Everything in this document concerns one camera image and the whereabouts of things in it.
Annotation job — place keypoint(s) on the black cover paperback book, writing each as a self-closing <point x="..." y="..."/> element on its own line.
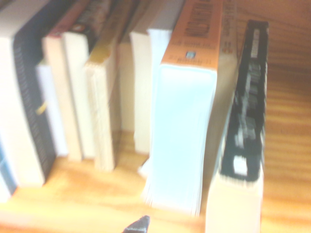
<point x="247" y="109"/>

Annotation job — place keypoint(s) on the navy cover white page book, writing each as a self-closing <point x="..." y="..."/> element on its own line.
<point x="17" y="97"/>

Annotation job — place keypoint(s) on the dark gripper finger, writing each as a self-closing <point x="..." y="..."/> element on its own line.
<point x="138" y="225"/>

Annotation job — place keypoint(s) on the wooden bookshelf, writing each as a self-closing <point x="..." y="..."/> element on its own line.
<point x="286" y="97"/>

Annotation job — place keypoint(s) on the small white page book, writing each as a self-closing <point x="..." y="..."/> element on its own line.
<point x="53" y="109"/>

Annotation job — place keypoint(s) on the yellowed page old paperback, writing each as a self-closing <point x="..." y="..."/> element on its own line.
<point x="102" y="116"/>

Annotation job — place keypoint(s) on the thick white page paperback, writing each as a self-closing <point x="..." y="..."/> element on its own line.
<point x="182" y="133"/>

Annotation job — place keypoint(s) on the white page thin book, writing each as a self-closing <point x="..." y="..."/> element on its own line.
<point x="142" y="97"/>

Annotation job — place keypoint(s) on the pink cover paperback book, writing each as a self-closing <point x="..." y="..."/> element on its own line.
<point x="63" y="97"/>

